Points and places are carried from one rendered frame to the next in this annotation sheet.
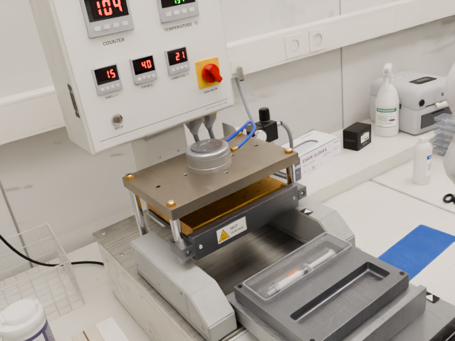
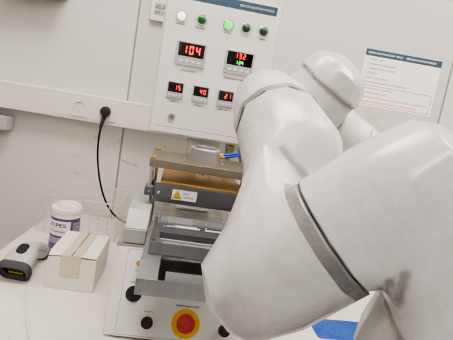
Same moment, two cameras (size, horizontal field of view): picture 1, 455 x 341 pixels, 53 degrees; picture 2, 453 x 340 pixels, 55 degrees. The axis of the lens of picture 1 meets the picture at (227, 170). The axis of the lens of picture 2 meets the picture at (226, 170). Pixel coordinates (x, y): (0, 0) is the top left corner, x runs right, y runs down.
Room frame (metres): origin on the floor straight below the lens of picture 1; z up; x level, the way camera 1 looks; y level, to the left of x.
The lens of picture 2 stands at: (-0.24, -0.53, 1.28)
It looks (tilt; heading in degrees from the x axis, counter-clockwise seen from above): 9 degrees down; 26
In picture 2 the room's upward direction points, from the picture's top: 10 degrees clockwise
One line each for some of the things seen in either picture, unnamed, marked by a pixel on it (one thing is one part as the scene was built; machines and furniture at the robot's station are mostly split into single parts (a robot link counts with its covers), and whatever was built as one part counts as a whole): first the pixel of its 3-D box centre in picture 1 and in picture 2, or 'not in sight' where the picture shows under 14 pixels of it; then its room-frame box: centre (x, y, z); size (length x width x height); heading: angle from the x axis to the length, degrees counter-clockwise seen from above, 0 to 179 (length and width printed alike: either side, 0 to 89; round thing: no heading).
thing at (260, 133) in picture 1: (260, 142); not in sight; (0.98, -0.09, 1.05); 0.15 x 0.05 x 0.15; 123
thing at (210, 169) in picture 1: (210, 168); (209, 169); (0.79, 0.03, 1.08); 0.31 x 0.24 x 0.13; 123
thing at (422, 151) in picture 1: (422, 160); not in sight; (1.21, -0.58, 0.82); 0.05 x 0.05 x 0.14
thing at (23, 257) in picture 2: not in sight; (28, 253); (0.53, 0.39, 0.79); 0.20 x 0.08 x 0.08; 29
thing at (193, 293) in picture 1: (178, 281); (141, 213); (0.62, 0.11, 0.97); 0.25 x 0.05 x 0.07; 33
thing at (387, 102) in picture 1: (386, 100); not in sight; (1.52, -0.59, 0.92); 0.09 x 0.08 x 0.25; 154
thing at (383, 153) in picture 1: (352, 153); not in sight; (1.44, -0.44, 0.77); 0.84 x 0.30 x 0.04; 119
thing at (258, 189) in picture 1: (217, 184); (203, 177); (0.76, 0.02, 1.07); 0.22 x 0.17 x 0.10; 123
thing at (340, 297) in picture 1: (319, 286); (199, 239); (0.54, -0.11, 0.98); 0.20 x 0.17 x 0.03; 123
